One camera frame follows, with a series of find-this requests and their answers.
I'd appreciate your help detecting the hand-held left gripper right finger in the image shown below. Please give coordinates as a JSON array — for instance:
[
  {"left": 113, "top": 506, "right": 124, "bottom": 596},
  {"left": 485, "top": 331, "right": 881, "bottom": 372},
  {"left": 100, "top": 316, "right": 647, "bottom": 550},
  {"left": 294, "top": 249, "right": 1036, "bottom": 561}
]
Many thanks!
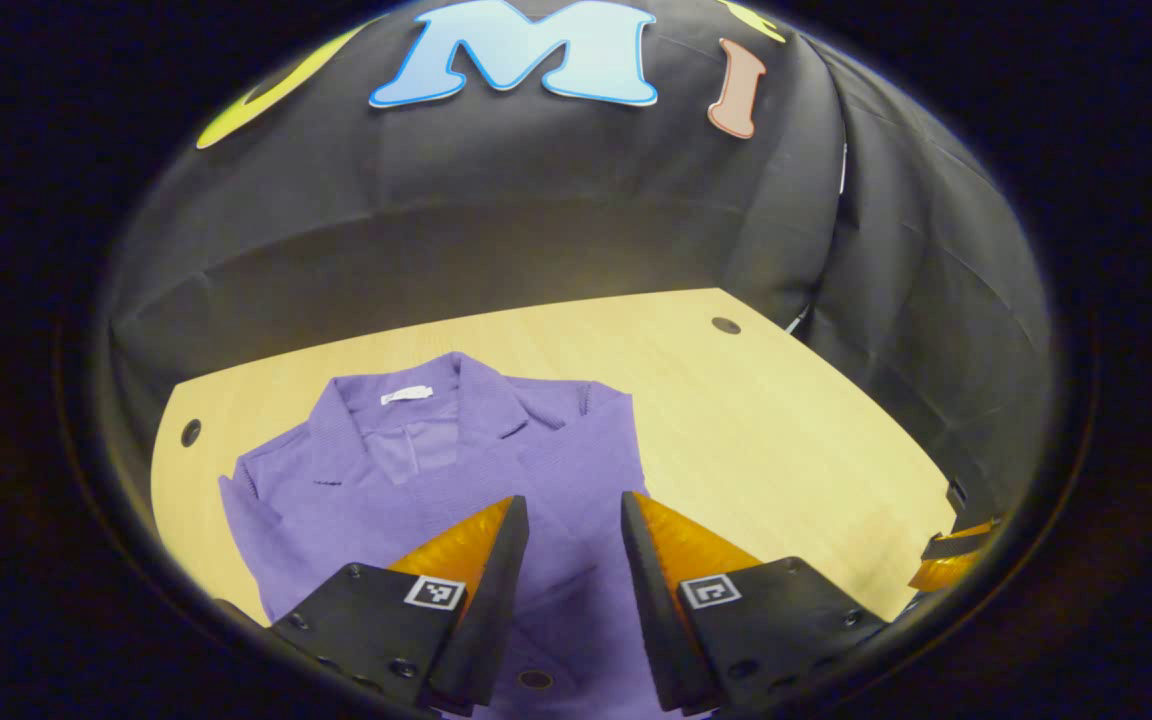
[{"left": 620, "top": 490, "right": 887, "bottom": 716}]

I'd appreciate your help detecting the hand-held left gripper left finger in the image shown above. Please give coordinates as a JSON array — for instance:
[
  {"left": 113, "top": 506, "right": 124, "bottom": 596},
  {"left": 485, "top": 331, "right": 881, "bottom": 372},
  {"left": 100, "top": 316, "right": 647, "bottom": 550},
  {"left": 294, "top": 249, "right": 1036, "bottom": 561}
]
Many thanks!
[{"left": 271, "top": 495, "right": 530, "bottom": 716}]

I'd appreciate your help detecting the purple shirt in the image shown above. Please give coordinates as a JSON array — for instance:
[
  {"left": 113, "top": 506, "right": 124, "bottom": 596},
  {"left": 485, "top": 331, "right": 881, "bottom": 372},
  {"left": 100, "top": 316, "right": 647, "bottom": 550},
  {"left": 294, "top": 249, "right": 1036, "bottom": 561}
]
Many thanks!
[{"left": 219, "top": 350, "right": 697, "bottom": 720}]

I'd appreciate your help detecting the black backdrop cloth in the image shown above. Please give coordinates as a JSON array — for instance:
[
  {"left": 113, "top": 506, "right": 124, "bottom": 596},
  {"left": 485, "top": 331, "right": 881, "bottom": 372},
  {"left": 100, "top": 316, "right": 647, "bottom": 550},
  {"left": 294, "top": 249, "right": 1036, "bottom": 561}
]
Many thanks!
[{"left": 101, "top": 0, "right": 1052, "bottom": 521}]

